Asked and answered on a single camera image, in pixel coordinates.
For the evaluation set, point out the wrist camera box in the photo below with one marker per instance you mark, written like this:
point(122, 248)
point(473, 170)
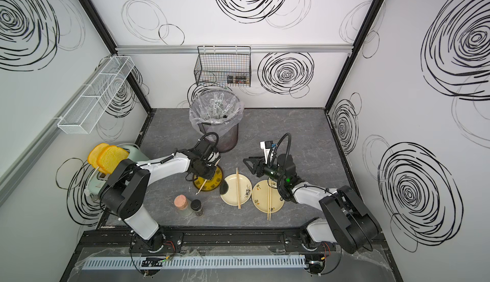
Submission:
point(214, 158)
point(268, 148)

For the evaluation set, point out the yellow toast slice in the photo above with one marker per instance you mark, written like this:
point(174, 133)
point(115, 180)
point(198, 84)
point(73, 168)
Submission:
point(95, 153)
point(110, 157)

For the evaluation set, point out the cream plate red black marks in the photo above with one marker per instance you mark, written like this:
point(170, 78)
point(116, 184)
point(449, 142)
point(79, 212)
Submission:
point(259, 197)

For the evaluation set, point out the black wire wall basket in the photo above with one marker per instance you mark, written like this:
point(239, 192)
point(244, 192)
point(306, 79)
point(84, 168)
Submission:
point(215, 63)

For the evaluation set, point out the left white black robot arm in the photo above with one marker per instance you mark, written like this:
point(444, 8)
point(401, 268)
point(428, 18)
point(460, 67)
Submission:
point(124, 191)

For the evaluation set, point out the mint green toaster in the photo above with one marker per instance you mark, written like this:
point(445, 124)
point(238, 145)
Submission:
point(97, 179)

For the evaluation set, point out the items in wire basket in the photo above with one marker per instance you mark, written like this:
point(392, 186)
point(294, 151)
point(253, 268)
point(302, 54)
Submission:
point(237, 80)

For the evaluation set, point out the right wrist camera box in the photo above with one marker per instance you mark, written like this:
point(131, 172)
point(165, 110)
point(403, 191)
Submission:
point(268, 148)

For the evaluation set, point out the right yellow toast slice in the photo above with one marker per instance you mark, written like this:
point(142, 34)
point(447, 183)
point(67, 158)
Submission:
point(110, 157)

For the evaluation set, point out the chopsticks green tip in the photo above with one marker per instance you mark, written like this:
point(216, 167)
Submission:
point(238, 188)

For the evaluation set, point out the white slotted cable duct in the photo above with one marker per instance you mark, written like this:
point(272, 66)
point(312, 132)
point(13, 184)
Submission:
point(195, 262)

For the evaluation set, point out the clear plastic bin liner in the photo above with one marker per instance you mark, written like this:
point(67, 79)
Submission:
point(216, 111)

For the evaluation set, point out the black lid spice bottle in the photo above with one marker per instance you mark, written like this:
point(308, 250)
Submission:
point(196, 206)

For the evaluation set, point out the white wire wall shelf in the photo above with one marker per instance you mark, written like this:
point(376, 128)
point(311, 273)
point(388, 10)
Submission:
point(106, 93)

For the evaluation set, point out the black mesh trash bin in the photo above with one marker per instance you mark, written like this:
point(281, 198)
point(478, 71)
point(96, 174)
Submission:
point(227, 141)

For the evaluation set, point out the bamboo chopsticks pair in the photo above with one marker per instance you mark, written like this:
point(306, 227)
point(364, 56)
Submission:
point(269, 194)

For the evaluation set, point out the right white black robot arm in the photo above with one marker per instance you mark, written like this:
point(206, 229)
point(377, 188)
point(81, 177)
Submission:
point(347, 220)

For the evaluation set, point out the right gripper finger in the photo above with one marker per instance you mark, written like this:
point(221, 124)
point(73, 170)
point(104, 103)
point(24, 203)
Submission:
point(257, 170)
point(253, 160)

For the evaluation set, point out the cream plate with flower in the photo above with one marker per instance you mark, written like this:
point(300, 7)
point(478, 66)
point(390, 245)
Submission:
point(230, 197)

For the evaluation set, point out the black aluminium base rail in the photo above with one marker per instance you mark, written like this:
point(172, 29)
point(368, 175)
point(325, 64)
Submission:
point(181, 239)

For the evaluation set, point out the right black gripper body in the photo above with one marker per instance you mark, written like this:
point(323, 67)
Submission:
point(272, 171)

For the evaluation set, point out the yellow patterned plate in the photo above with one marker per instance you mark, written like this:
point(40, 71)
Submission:
point(212, 184)

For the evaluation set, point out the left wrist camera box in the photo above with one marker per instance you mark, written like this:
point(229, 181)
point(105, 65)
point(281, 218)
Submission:
point(214, 158)

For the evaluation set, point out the pink lid jar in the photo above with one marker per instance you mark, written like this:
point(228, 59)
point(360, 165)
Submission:
point(182, 204)

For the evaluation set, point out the left yellow toast slice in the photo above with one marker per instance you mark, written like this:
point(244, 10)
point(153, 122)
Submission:
point(95, 153)

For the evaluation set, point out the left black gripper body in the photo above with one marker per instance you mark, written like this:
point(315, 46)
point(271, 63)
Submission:
point(207, 170)

